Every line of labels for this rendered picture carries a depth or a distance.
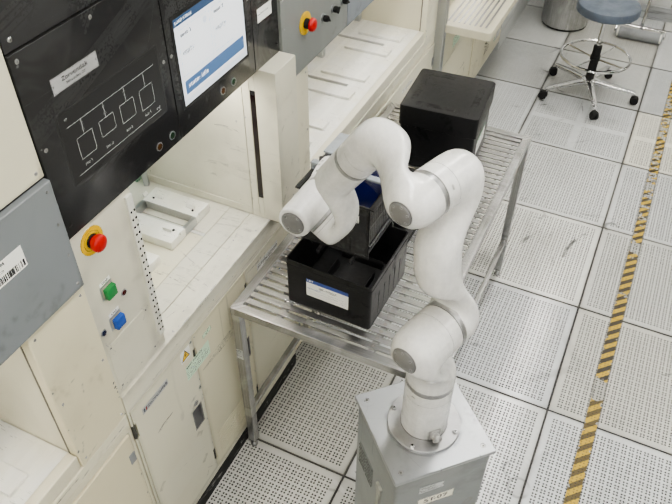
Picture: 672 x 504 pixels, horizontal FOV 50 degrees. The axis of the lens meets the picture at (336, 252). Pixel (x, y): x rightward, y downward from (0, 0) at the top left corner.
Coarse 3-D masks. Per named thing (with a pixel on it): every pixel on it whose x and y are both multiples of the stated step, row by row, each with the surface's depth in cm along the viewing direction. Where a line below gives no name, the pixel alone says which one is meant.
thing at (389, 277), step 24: (384, 240) 223; (288, 264) 208; (312, 264) 228; (336, 264) 226; (360, 264) 229; (384, 264) 230; (288, 288) 216; (312, 288) 210; (336, 288) 205; (360, 288) 200; (384, 288) 211; (336, 312) 212; (360, 312) 207
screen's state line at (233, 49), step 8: (240, 40) 180; (232, 48) 178; (240, 48) 181; (224, 56) 176; (232, 56) 179; (208, 64) 170; (216, 64) 173; (200, 72) 168; (208, 72) 171; (192, 80) 166; (200, 80) 169; (192, 88) 167
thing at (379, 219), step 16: (336, 144) 191; (304, 176) 196; (368, 208) 186; (384, 208) 196; (368, 224) 189; (384, 224) 201; (320, 240) 202; (352, 240) 196; (368, 240) 193; (352, 256) 203; (368, 256) 197
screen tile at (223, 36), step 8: (224, 0) 168; (232, 0) 171; (216, 8) 166; (224, 8) 169; (232, 8) 173; (240, 8) 176; (216, 16) 167; (224, 16) 170; (240, 16) 177; (232, 24) 175; (240, 24) 178; (224, 32) 172; (232, 32) 176; (216, 40) 170; (224, 40) 174; (216, 48) 171
